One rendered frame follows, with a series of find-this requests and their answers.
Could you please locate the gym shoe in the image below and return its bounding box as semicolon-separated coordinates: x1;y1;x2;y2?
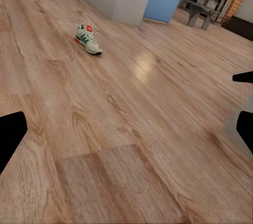
75;23;103;55

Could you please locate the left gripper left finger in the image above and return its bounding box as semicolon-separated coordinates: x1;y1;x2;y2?
0;111;27;174

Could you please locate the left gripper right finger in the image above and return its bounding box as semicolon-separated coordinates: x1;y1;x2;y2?
236;111;253;153

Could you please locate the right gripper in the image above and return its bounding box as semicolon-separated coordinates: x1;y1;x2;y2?
232;72;253;83

